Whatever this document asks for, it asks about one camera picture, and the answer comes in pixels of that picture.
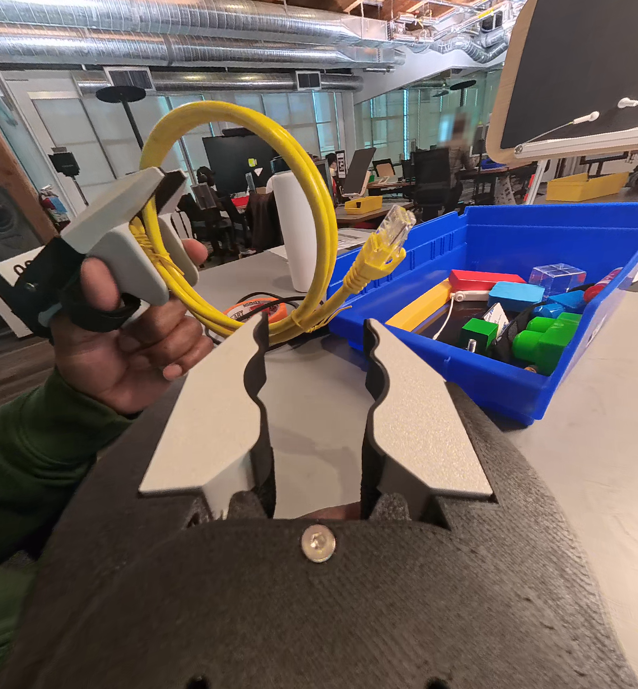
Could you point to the thick wooden post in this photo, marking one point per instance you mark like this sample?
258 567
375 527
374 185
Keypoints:
6 150

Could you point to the black television screen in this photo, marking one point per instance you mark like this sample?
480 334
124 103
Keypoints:
232 161

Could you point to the red dry-erase marker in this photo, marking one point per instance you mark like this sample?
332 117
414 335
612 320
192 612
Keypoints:
601 284

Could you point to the clear acrylic cube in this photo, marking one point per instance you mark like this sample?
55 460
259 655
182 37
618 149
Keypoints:
558 279

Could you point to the wide silver ceiling duct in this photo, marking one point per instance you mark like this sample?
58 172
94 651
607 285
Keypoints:
189 32

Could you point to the orange tape roll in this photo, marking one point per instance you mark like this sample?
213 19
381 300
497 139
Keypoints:
243 312

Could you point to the person's left hand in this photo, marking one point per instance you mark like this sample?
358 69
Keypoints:
125 366

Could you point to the long yellow block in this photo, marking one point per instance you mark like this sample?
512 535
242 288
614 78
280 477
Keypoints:
418 307

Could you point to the red fire extinguisher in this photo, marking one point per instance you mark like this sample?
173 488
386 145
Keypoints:
55 207

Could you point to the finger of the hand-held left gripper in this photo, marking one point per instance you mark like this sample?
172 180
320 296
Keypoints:
181 253
114 231

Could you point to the black board tan frame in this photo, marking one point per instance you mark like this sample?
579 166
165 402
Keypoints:
582 64

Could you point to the black pole round disc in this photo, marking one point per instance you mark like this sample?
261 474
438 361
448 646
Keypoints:
120 94
462 85

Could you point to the large blue plastic bin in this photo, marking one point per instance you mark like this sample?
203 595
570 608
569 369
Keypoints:
512 231

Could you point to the white card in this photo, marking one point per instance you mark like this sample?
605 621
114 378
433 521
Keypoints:
495 317

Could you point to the white paper roll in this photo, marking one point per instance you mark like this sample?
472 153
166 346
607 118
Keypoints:
294 231

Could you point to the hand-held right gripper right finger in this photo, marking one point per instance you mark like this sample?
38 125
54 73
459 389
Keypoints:
432 436

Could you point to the yellow bin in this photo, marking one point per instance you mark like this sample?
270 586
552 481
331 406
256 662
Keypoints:
588 187
364 204

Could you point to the black circuit board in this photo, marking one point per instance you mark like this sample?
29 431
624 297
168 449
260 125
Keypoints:
451 336

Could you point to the red block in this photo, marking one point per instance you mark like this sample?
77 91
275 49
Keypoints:
480 280

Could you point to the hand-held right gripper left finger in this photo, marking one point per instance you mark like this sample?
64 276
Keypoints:
205 430

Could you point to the narrow silver ceiling duct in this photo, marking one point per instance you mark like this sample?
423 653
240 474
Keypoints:
216 82

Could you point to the blue stud brick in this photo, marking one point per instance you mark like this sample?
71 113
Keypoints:
564 302

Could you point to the green two-stud brick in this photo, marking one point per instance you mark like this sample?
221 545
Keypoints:
547 344

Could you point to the green cube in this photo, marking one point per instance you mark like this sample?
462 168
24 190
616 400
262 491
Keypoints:
477 333

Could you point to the light blue foam block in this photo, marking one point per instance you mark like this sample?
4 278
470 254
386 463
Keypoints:
515 296

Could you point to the black office chair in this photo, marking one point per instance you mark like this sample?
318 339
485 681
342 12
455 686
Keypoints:
432 177

